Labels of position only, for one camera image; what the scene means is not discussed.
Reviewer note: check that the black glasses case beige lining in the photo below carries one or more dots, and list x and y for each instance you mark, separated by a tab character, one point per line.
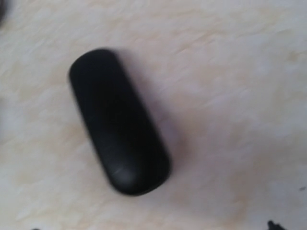
125	139

